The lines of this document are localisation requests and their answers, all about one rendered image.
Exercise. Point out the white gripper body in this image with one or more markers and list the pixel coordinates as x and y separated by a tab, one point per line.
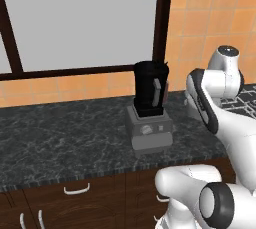
191	108

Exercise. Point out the dark wood drawer front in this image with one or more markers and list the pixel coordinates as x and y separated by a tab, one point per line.
141	218
103	189
141	186

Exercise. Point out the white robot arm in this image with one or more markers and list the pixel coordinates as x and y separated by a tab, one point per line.
240	133

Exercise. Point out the black hob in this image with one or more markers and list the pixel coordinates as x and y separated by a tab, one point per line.
247	97

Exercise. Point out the dark wood cupboard door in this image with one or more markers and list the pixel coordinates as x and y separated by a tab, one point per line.
10	214
86	218

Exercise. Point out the dark brown framed window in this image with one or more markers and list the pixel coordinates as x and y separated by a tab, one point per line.
163	23

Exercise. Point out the black and grey blender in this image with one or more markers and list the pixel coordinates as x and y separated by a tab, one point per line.
150	129

